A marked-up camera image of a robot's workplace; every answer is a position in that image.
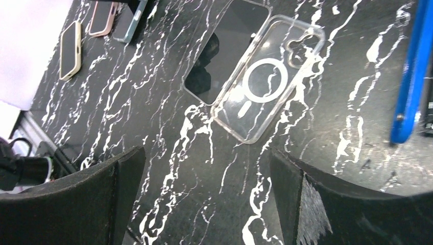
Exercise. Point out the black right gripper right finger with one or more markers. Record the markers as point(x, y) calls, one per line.
point(316, 207)

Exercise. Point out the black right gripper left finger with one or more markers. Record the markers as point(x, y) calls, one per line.
point(91, 206)

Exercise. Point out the clear magsafe phone case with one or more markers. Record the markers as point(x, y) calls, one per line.
point(265, 76)

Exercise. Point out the phone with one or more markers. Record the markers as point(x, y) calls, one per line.
point(224, 49)
point(102, 18)
point(128, 21)
point(70, 51)

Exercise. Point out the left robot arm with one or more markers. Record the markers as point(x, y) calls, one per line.
point(46, 165)

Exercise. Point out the phone in beige case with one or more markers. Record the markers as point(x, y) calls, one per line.
point(70, 51)

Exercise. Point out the blue phone case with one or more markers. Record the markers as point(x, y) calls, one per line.
point(414, 69)

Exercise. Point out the phone in pink case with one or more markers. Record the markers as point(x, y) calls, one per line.
point(102, 18)

